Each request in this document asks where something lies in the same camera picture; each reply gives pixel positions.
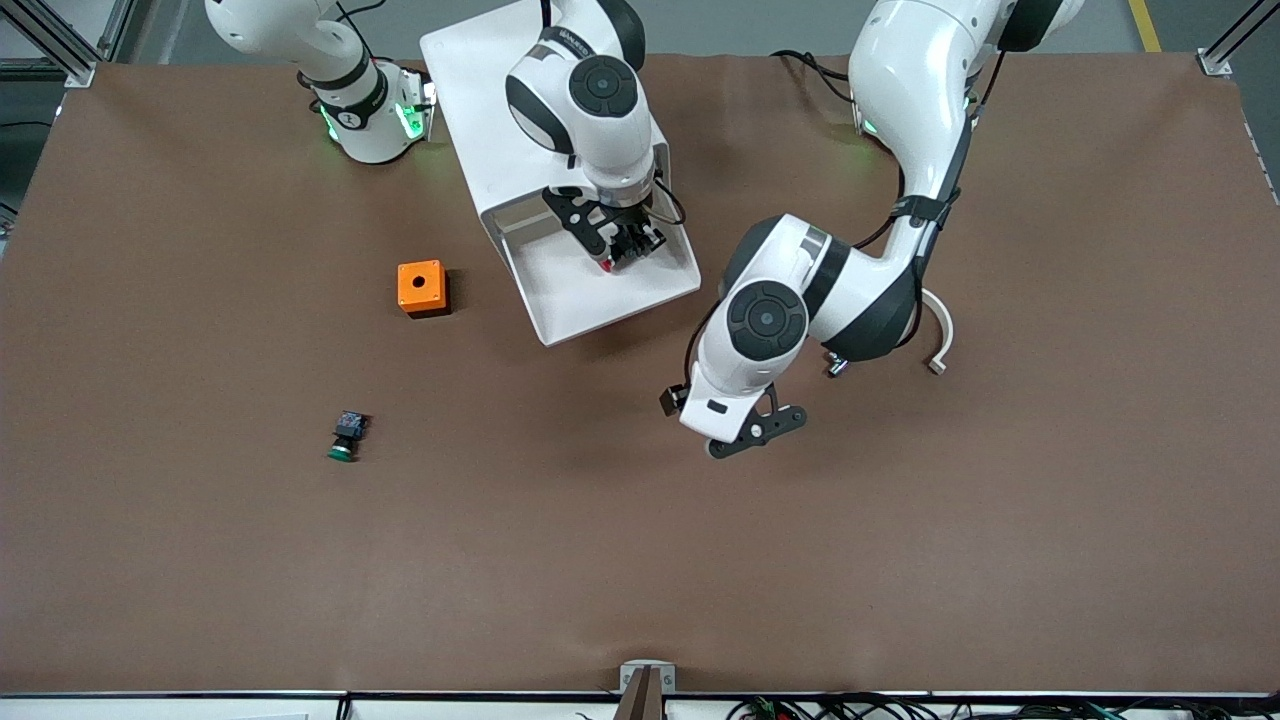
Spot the orange button box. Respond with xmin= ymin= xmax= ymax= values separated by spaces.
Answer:
xmin=396 ymin=259 xmax=451 ymax=319

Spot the green push button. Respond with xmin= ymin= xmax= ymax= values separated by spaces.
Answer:
xmin=326 ymin=410 xmax=369 ymax=465

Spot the brown table cover mat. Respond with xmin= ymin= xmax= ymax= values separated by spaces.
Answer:
xmin=0 ymin=50 xmax=1280 ymax=696

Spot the white half-ring pipe clamp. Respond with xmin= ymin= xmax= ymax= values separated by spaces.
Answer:
xmin=920 ymin=288 xmax=956 ymax=377

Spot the small metal bracket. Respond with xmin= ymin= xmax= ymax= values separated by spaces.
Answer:
xmin=619 ymin=660 xmax=677 ymax=695

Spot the brown camera post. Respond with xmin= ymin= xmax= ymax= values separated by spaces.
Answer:
xmin=612 ymin=665 xmax=667 ymax=720

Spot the black cable bundle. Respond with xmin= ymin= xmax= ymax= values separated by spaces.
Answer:
xmin=725 ymin=693 xmax=1280 ymax=720

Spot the aluminium frame post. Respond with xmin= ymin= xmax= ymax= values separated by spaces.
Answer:
xmin=1197 ymin=0 xmax=1280 ymax=78
xmin=0 ymin=0 xmax=133 ymax=89

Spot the white table edge rail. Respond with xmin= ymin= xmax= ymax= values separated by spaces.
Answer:
xmin=0 ymin=690 xmax=1280 ymax=720

